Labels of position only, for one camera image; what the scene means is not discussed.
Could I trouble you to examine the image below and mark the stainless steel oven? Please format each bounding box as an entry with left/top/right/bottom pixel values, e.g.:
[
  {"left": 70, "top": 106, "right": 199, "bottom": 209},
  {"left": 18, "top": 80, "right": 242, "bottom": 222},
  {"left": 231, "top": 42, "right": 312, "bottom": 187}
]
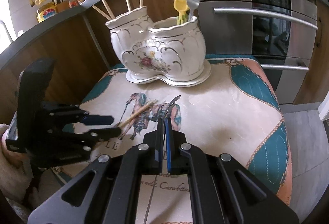
[{"left": 197, "top": 0, "right": 318, "bottom": 104}]

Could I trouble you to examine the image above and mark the white ceramic double utensil holder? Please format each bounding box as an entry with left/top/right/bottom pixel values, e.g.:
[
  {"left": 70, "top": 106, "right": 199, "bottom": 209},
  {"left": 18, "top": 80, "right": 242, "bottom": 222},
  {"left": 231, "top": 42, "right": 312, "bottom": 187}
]
[{"left": 105, "top": 6, "right": 211, "bottom": 88}]

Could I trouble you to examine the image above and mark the red cap sauce bottle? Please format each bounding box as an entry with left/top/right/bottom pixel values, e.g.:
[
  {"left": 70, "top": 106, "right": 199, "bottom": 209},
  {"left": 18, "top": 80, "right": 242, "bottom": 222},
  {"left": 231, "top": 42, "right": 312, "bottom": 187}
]
[{"left": 68, "top": 0, "right": 79, "bottom": 8}]

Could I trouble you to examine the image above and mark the silver spoon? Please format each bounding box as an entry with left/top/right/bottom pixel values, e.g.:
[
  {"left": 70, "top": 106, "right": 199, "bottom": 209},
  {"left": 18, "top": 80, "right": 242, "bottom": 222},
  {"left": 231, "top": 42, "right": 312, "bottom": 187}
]
[{"left": 164, "top": 95, "right": 181, "bottom": 118}]

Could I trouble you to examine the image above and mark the person's hand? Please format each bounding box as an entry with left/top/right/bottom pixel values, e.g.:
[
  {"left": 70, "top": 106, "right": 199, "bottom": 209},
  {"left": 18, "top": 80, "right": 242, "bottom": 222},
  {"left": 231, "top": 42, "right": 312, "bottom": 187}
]
[{"left": 1, "top": 123, "right": 32, "bottom": 202}]

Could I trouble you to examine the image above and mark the printed horse table cloth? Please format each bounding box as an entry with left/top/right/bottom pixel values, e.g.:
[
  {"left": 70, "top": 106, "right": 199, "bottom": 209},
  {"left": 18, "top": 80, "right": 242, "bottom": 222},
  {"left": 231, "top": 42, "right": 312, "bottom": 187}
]
[{"left": 50, "top": 54, "right": 294, "bottom": 224}]

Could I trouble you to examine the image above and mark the wooden cabinet door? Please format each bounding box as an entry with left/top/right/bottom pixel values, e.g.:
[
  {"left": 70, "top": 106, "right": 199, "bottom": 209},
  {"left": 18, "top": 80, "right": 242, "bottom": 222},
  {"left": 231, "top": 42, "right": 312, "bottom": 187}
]
[{"left": 1, "top": 0, "right": 176, "bottom": 123}]

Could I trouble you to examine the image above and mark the lone wooden chopstick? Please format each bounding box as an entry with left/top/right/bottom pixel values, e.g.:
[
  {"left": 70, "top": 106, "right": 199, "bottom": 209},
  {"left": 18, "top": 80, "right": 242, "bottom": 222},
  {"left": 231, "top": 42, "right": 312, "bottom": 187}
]
[{"left": 92, "top": 5, "right": 111, "bottom": 21}]

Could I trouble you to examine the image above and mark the yellow lidded jar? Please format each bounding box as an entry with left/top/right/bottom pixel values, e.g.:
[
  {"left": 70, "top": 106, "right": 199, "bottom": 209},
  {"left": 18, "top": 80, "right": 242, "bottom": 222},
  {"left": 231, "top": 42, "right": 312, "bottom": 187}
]
[{"left": 36, "top": 2, "right": 57, "bottom": 23}]

